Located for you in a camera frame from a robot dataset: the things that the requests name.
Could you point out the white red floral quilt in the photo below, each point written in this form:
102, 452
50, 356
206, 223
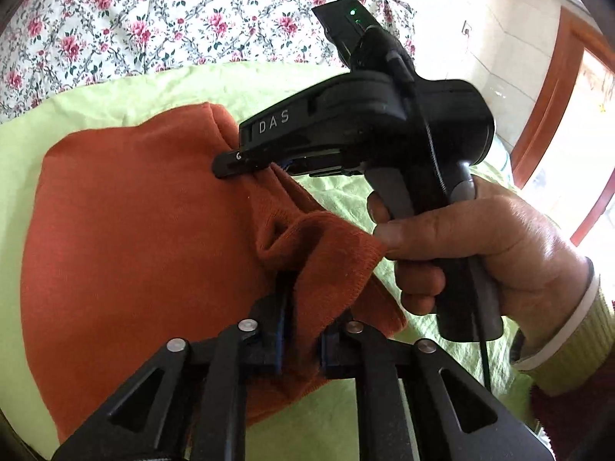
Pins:
51, 46

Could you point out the person's right hand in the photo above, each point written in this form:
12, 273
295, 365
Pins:
540, 274

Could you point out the brown wooden door frame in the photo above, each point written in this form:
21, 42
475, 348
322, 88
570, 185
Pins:
564, 159

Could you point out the yellow-green sleeve forearm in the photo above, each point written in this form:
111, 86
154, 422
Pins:
573, 373

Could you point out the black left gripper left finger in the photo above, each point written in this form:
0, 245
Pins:
188, 401

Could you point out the orange knitted sweater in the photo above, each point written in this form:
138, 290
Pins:
133, 241

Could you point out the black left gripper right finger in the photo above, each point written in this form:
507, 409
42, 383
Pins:
415, 402

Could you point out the light green bed sheet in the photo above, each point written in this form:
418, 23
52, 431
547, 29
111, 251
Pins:
321, 426

